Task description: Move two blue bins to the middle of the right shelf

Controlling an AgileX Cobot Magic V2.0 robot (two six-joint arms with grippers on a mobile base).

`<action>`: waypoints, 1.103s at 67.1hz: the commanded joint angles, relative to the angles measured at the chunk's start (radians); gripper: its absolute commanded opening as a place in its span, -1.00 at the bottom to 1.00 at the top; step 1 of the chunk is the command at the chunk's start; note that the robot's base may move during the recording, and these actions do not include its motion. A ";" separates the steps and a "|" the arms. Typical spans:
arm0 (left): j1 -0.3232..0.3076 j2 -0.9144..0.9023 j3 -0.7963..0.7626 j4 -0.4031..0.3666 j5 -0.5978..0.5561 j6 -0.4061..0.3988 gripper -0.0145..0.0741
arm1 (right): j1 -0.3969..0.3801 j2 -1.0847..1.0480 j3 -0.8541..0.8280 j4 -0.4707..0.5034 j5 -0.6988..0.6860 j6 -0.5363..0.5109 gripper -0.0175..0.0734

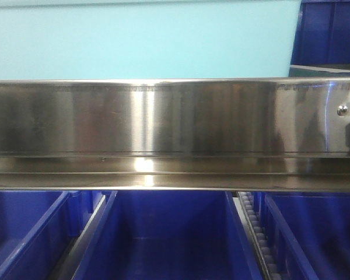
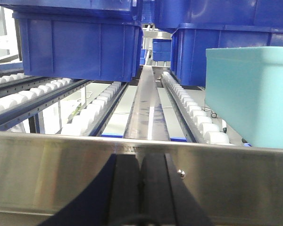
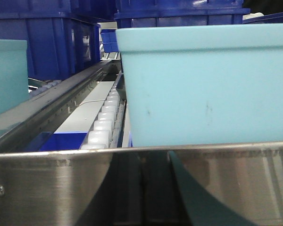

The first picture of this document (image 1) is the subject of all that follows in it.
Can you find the dark blue bin lower left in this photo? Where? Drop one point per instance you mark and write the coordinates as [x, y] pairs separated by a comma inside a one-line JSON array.
[[35, 229]]

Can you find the steel rail bolt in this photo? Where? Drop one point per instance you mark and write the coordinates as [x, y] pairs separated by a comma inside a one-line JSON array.
[[342, 110]]

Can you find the dark blue bin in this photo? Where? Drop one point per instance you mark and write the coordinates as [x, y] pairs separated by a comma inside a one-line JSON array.
[[322, 33], [308, 234], [169, 235], [35, 229]]

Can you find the stainless steel shelf rail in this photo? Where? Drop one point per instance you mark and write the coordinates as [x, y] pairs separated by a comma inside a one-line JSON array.
[[270, 134]]

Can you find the dark blue bin lower right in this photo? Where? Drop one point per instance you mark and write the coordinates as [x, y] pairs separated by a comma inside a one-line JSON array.
[[308, 234]]

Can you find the white roller conveyor track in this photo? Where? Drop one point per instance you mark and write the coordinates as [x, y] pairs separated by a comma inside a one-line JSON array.
[[256, 236]]

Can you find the dark blue bin lower middle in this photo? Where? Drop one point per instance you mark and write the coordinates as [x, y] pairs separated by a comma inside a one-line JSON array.
[[169, 235]]

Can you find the light blue plastic bin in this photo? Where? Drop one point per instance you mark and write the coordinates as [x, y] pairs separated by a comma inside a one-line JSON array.
[[146, 39]]

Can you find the dark blue bin upper right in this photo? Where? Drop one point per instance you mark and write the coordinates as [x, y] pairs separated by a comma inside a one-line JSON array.
[[322, 33]]

